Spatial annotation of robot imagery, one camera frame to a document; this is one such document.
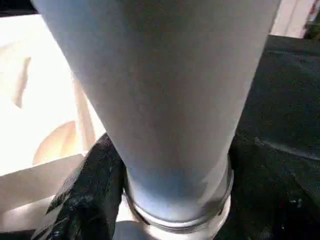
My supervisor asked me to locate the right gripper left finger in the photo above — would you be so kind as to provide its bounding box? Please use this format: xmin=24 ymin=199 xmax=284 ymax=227
xmin=30 ymin=132 xmax=129 ymax=240

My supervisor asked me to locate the white plastic table top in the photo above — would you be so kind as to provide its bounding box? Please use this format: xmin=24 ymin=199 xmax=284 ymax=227
xmin=0 ymin=14 xmax=109 ymax=234

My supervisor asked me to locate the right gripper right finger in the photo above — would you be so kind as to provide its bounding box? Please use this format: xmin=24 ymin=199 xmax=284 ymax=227
xmin=216 ymin=150 xmax=320 ymax=240

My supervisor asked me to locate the white plastic table leg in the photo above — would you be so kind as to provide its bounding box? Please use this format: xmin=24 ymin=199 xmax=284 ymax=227
xmin=31 ymin=0 xmax=282 ymax=240

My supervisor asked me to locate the white glass door cabinet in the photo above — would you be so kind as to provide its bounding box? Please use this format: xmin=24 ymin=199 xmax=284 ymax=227
xmin=270 ymin=0 xmax=320 ymax=40

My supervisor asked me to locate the black table mat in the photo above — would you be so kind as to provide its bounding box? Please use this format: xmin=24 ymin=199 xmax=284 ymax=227
xmin=231 ymin=34 xmax=320 ymax=240

